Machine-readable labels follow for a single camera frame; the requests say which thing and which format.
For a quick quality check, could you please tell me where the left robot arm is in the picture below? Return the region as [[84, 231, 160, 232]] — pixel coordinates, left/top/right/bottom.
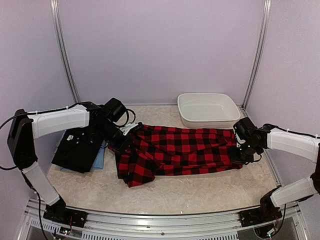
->
[[7, 98, 133, 223]]

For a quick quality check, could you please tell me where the black folded shirt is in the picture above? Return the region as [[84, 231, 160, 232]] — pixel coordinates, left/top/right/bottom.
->
[[51, 126, 107, 174]]

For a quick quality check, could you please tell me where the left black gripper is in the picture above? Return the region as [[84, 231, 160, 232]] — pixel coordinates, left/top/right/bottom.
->
[[94, 120, 137, 157]]

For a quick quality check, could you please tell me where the light blue folded shirt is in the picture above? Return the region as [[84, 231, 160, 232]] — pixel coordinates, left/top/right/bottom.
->
[[55, 141, 107, 174]]

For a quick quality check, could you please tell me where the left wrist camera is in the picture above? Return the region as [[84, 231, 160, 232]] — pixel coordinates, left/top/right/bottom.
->
[[119, 122, 144, 136]]

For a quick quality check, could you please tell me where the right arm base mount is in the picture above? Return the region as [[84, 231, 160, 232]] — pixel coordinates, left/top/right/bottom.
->
[[239, 206, 283, 227]]

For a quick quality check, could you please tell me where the left aluminium frame post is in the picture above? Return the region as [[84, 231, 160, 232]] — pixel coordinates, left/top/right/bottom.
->
[[49, 0, 80, 103]]

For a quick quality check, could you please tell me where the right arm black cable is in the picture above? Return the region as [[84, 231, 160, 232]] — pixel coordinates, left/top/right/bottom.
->
[[243, 126, 320, 166]]

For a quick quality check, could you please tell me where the red black plaid shirt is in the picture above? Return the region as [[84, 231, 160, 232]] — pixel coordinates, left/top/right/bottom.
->
[[115, 123, 242, 188]]

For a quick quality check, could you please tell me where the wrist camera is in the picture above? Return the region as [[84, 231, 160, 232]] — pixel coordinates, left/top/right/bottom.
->
[[234, 130, 246, 148], [119, 122, 144, 136]]

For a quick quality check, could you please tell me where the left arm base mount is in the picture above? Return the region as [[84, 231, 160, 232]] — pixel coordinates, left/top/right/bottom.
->
[[43, 205, 88, 228]]

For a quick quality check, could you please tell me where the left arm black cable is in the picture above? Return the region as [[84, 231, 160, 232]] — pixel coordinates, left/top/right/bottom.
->
[[0, 104, 137, 171]]

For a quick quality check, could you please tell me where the aluminium frame post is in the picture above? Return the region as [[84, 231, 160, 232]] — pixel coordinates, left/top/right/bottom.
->
[[241, 0, 272, 112], [49, 0, 80, 103]]

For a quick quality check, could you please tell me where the right aluminium frame post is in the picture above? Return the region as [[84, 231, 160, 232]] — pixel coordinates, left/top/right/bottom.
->
[[241, 0, 272, 112]]

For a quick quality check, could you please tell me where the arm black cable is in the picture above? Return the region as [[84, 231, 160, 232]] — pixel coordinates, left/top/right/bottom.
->
[[243, 126, 320, 166], [0, 104, 137, 171]]

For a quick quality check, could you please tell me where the white plastic tub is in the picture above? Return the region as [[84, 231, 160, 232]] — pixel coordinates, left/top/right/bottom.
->
[[177, 93, 242, 129]]

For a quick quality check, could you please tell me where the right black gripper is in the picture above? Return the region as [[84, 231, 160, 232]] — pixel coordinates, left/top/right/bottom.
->
[[230, 140, 261, 164]]

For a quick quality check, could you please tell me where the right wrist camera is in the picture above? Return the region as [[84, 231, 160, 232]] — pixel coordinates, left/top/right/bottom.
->
[[234, 130, 246, 148]]

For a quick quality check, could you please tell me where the front aluminium rail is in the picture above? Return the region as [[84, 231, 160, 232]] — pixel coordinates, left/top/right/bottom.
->
[[22, 204, 308, 240]]

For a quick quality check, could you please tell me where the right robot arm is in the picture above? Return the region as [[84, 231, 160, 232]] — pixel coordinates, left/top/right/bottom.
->
[[231, 117, 320, 222]]

